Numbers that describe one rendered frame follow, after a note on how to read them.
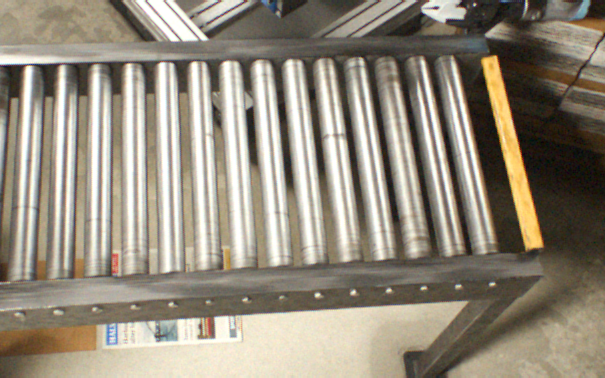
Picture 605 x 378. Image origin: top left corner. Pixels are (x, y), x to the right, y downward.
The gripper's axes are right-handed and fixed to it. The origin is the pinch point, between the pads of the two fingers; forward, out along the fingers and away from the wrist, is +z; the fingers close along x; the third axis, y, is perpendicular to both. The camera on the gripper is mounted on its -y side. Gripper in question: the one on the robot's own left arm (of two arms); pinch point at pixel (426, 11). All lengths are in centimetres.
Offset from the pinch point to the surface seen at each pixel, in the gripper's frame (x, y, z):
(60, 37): -53, -76, 93
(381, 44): 11.1, 3.2, 12.3
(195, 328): 45, -76, 54
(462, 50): 13.0, 3.1, -4.8
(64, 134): 30, 3, 76
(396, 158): 37.7, 2.3, 12.8
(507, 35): -12.3, -25.3, -29.5
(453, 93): 23.5, 2.9, -1.0
